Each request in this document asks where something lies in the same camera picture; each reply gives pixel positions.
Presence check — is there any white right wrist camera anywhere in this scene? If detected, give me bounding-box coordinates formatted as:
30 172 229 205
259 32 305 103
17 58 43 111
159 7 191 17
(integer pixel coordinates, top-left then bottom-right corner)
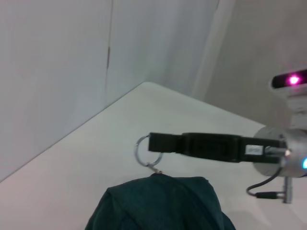
269 69 307 129

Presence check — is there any dark teal insulated lunch bag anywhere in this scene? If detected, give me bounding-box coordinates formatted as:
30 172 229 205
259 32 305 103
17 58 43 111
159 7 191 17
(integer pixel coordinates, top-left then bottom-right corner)
85 134 237 230

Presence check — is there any dark right arm cable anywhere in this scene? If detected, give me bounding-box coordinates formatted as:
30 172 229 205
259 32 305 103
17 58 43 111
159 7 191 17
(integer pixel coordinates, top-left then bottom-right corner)
246 167 285 200

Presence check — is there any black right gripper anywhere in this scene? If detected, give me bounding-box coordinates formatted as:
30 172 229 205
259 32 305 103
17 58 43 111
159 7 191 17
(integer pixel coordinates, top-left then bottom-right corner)
148 132 288 164

